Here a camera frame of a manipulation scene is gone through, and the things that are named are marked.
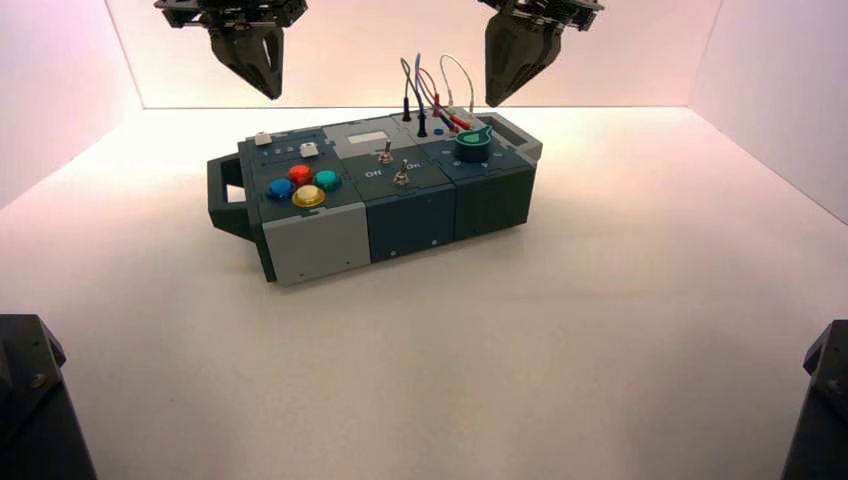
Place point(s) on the metal toggle switch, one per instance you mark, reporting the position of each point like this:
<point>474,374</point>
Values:
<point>385,156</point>
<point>401,177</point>

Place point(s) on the blue dome push button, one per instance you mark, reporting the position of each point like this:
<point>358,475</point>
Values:
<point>281,191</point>

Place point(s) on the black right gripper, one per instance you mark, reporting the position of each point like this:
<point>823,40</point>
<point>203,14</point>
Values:
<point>543,5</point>

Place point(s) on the grey display window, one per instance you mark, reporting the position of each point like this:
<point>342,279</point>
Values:
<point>368,138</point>

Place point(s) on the yellow dome push button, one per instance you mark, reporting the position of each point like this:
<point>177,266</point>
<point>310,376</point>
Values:
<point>309,197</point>

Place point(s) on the teal dome push button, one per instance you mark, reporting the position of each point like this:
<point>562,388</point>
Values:
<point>328,180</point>

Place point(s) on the green rotary knob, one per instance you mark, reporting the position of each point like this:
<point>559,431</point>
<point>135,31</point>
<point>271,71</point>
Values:
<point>474,149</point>

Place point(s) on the white square key button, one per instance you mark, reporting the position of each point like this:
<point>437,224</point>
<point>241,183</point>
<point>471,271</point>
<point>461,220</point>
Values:
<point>308,150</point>
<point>264,139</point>

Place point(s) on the dark teal grey control box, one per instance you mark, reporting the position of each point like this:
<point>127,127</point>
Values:
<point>411,218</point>

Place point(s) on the red dome push button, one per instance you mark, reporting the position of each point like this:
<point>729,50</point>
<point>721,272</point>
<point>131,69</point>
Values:
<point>301,175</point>

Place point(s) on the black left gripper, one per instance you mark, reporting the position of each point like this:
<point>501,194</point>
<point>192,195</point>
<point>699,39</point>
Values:
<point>252,10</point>

